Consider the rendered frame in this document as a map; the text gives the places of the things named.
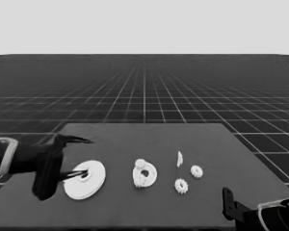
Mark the large thick white disc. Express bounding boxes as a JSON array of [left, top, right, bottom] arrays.
[[63, 159, 107, 201]]

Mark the thin white T-shaped piece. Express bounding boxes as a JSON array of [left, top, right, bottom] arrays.
[[176, 150, 184, 168]]

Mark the white round carrier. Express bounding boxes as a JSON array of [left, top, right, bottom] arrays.
[[132, 161, 158, 189]]

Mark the small white gear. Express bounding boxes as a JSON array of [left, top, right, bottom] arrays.
[[173, 178, 190, 194], [190, 165, 204, 179], [133, 175, 146, 189], [134, 158, 146, 170]]

